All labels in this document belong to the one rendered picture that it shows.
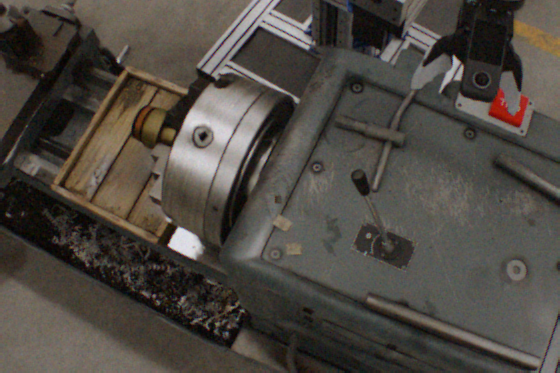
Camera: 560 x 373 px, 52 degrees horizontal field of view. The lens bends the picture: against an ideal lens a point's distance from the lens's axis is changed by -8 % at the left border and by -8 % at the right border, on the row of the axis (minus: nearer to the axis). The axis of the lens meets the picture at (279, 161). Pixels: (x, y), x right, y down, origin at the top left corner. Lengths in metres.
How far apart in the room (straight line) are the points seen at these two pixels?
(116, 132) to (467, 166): 0.84
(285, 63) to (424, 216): 1.43
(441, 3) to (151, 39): 1.23
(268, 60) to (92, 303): 1.11
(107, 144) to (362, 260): 0.76
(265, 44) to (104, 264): 1.09
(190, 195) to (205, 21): 1.73
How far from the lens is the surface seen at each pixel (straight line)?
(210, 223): 1.08
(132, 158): 1.46
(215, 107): 1.07
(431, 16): 2.50
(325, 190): 0.98
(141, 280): 1.67
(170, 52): 2.67
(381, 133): 1.00
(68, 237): 1.82
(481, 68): 0.75
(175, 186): 1.08
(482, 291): 0.97
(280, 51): 2.35
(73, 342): 2.34
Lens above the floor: 2.17
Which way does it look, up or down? 66 degrees down
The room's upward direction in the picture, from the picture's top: 6 degrees counter-clockwise
